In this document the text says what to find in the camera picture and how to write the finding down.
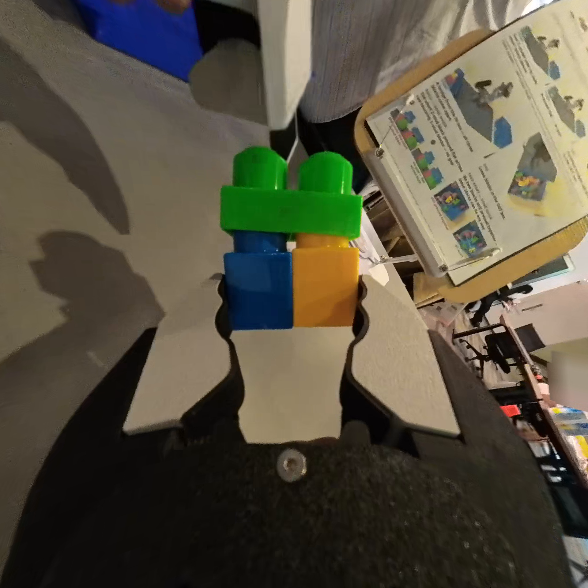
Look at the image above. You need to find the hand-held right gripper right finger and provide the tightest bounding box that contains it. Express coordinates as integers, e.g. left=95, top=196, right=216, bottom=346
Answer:
left=340, top=275, right=461, bottom=437

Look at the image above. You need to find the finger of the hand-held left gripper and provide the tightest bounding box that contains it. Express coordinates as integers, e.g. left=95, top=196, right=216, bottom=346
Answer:
left=257, top=0, right=314, bottom=129

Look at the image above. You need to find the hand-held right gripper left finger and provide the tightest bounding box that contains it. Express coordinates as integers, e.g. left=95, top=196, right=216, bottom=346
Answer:
left=122, top=273, right=246, bottom=437

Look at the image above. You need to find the blue plastic bin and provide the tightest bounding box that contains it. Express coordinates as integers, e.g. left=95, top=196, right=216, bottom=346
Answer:
left=76, top=0, right=203, bottom=83

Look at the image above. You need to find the blue one-stud block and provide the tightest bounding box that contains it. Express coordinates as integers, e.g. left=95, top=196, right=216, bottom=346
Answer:
left=224, top=230, right=295, bottom=331

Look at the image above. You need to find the yellow one-stud block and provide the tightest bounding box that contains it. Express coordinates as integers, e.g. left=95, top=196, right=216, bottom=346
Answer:
left=292, top=233, right=360, bottom=328

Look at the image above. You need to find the green two-stud block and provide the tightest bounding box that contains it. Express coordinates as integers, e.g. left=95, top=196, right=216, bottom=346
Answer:
left=220, top=145, right=364, bottom=239

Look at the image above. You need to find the black office chair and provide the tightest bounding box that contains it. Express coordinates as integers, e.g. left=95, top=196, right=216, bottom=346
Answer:
left=484, top=322, right=540, bottom=374

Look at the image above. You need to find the white instruction sheet stand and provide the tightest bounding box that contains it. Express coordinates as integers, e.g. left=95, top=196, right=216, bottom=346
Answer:
left=354, top=28, right=588, bottom=305

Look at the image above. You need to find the printed instruction sheet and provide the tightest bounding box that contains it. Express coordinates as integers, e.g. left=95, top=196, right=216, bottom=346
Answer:
left=365, top=0, right=588, bottom=285

